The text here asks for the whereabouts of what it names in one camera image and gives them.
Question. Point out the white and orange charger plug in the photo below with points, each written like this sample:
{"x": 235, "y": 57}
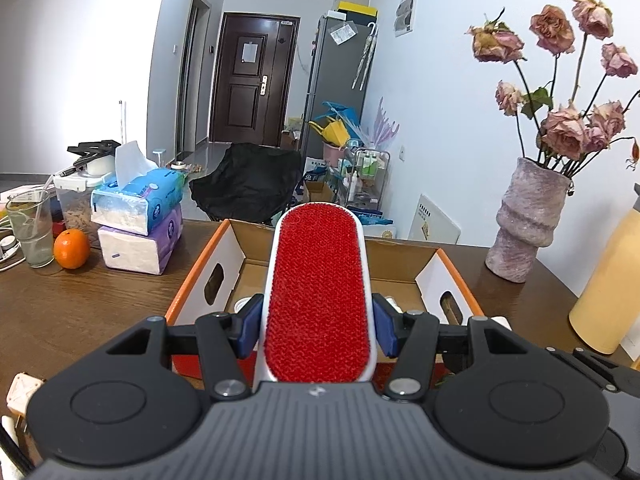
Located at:
{"x": 22, "y": 392}

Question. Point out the white appliance with black top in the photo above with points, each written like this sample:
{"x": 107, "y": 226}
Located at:
{"x": 95, "y": 152}

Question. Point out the orange fruit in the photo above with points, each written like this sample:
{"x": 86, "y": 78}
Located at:
{"x": 72, "y": 249}

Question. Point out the yellow plastic item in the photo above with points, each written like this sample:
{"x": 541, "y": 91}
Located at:
{"x": 335, "y": 131}

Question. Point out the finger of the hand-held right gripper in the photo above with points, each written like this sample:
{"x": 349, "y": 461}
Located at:
{"x": 600, "y": 370}

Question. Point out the red cardboard box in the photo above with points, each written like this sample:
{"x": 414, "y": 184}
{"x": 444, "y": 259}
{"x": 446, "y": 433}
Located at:
{"x": 250, "y": 247}

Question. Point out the yellow and black box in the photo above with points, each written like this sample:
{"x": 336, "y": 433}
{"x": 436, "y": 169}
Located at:
{"x": 355, "y": 9}

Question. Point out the red and white lint brush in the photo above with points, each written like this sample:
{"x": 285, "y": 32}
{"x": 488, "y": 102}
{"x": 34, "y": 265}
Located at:
{"x": 317, "y": 285}

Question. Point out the dried pink roses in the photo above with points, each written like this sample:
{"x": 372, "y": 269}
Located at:
{"x": 565, "y": 127}

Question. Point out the clear plastic food container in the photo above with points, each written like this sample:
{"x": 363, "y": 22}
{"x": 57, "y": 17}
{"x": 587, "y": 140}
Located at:
{"x": 75, "y": 205}

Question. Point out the dark brown door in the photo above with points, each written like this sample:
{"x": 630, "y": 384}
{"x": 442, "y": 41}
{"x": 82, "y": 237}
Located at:
{"x": 245, "y": 90}

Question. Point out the clear drinking glass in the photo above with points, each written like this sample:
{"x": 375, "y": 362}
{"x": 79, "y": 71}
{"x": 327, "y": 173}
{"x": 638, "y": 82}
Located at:
{"x": 30, "y": 232}

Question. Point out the white wall panel box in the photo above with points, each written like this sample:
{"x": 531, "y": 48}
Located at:
{"x": 405, "y": 12}

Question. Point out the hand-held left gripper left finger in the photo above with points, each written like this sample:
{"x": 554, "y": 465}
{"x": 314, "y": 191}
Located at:
{"x": 250, "y": 327}

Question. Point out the grey refrigerator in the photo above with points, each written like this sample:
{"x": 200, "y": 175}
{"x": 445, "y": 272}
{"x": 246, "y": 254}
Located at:
{"x": 332, "y": 85}

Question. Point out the pink textured vase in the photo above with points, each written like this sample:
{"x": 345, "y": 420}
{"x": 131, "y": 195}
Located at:
{"x": 530, "y": 220}

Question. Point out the purple tissue pack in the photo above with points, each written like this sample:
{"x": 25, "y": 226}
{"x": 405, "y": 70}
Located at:
{"x": 140, "y": 252}

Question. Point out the white hanging umbrellas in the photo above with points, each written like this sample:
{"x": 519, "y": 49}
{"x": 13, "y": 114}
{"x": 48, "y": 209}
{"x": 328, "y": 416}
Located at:
{"x": 365, "y": 60}

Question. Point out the white board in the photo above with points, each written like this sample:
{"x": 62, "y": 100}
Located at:
{"x": 432, "y": 220}

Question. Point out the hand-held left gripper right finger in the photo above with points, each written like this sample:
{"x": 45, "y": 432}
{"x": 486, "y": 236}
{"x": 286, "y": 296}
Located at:
{"x": 384, "y": 325}

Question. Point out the pink bucket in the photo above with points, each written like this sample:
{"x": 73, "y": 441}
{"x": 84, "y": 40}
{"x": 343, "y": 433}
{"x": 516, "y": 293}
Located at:
{"x": 334, "y": 152}

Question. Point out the paper sheet on refrigerator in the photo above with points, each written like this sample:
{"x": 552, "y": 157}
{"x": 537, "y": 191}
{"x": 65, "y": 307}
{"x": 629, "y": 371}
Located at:
{"x": 344, "y": 32}

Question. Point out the yellow thermos jug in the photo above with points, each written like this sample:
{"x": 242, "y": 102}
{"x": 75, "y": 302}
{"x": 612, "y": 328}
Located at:
{"x": 610, "y": 290}

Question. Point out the small brown carton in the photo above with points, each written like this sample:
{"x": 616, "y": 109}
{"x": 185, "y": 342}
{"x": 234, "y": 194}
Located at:
{"x": 317, "y": 191}

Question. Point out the purple feather decoration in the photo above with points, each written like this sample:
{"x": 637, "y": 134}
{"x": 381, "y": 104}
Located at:
{"x": 382, "y": 127}

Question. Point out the black chair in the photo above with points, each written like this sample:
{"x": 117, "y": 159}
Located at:
{"x": 247, "y": 185}

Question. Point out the blue tissue pack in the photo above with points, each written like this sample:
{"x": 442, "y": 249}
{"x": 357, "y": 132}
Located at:
{"x": 140, "y": 200}

